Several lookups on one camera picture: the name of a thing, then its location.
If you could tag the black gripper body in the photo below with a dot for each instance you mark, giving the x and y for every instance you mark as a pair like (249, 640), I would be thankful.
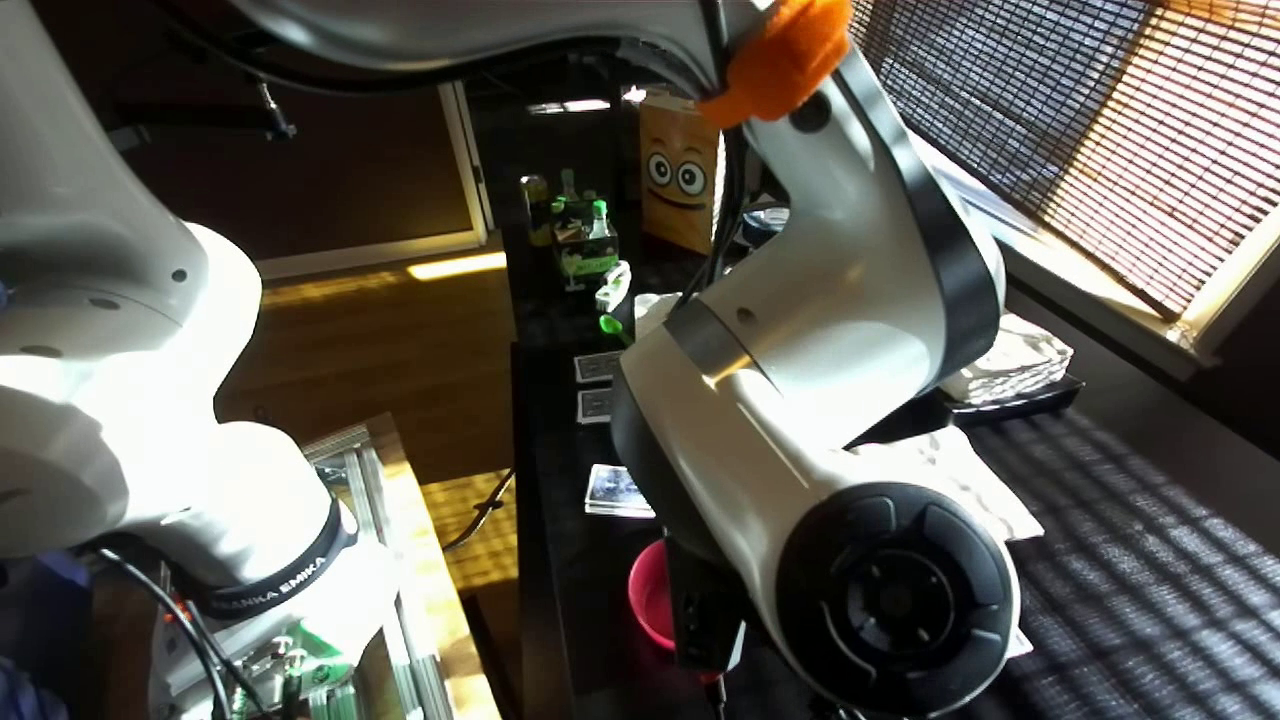
(705, 600)

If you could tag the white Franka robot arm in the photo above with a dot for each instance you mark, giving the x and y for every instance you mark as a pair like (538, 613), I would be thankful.
(802, 402)

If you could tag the pink plastic bowl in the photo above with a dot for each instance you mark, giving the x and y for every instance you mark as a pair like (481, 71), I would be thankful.
(645, 593)

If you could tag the blue white playing card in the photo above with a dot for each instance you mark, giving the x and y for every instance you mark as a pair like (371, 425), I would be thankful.
(615, 488)

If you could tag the blue back playing card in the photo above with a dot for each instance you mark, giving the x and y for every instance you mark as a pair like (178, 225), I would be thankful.
(596, 366)
(596, 404)

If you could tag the green plastic spoon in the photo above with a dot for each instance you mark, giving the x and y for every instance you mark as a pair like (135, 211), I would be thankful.
(610, 327)

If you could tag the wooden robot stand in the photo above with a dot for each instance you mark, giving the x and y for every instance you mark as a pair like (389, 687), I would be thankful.
(402, 574)

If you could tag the flat white napkin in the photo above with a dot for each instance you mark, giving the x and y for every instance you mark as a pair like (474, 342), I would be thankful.
(993, 495)

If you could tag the bottle carrier box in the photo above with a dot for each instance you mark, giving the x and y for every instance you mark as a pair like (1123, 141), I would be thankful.
(577, 266)

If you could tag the clear bottle green cap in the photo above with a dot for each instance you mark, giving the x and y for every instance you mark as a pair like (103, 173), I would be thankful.
(595, 229)

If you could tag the stack of white napkins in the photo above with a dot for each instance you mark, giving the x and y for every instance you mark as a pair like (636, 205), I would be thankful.
(1026, 360)

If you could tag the cardboard box with face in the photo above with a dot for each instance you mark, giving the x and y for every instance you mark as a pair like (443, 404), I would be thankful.
(681, 167)

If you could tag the bamboo window blind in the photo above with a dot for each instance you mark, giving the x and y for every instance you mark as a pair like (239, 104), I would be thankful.
(1093, 133)

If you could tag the white window frame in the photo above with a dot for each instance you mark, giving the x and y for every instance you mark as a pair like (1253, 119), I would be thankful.
(1135, 297)

